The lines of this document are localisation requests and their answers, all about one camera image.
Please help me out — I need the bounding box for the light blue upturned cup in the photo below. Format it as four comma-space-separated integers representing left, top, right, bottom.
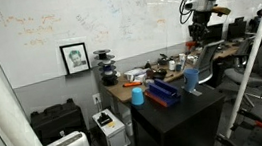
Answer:
129, 86, 146, 108

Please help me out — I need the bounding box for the grey tape roll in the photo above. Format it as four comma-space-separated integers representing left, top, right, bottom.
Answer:
142, 77, 157, 89

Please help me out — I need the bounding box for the white computer box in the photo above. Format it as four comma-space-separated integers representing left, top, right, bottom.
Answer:
90, 106, 130, 146

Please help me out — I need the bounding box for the black hard case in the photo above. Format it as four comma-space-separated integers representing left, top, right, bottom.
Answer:
27, 96, 90, 146

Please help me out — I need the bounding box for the grey mesh office chair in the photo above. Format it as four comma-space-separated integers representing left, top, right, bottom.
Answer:
190, 38, 231, 86

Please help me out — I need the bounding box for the framed portrait picture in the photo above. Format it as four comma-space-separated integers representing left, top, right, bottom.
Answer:
59, 41, 93, 76

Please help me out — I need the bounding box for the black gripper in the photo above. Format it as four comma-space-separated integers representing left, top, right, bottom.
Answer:
186, 8, 213, 48

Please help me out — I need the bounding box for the grey padded office chair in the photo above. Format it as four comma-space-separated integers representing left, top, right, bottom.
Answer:
219, 34, 262, 109

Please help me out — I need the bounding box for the black table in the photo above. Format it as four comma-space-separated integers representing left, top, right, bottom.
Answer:
127, 81, 233, 146

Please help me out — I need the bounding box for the long wooden desk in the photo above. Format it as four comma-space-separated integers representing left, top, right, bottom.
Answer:
197, 40, 242, 63

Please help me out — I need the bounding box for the dark blue plastic cup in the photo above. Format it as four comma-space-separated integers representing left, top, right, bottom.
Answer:
181, 67, 203, 94

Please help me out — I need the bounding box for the white cardboard box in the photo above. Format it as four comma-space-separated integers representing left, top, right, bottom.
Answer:
122, 66, 150, 84

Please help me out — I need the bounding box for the stack of filament spools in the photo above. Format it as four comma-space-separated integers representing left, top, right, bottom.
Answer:
92, 47, 120, 88

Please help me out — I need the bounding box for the black computer monitor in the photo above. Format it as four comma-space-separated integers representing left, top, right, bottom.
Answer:
203, 22, 227, 45
225, 20, 250, 42

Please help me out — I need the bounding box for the grey metal plate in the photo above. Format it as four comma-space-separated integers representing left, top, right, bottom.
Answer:
189, 87, 204, 98

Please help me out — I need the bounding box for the white wall outlet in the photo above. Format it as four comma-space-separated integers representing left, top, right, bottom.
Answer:
91, 92, 103, 106

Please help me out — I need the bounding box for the black bowl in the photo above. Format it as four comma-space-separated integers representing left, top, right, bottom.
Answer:
152, 69, 169, 81

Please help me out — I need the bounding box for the thick white pole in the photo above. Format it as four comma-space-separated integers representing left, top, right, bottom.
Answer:
0, 12, 56, 146

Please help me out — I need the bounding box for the orange handled clamp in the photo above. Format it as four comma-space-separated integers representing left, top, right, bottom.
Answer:
236, 105, 262, 133

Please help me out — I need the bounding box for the blue and orange rack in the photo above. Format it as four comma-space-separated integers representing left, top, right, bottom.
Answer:
143, 75, 183, 110

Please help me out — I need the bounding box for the large whiteboard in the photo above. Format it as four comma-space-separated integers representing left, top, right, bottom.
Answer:
0, 0, 262, 92

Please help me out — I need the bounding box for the white bottle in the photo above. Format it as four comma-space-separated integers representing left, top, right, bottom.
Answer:
168, 59, 177, 72

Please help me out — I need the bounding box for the wooden desk with clutter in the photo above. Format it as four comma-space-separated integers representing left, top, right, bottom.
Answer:
100, 49, 209, 107

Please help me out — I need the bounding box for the yellow block on wrist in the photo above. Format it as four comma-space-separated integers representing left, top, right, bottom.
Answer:
210, 3, 233, 19

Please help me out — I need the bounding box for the orange utility knife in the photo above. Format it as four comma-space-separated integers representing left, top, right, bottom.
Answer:
121, 80, 144, 89

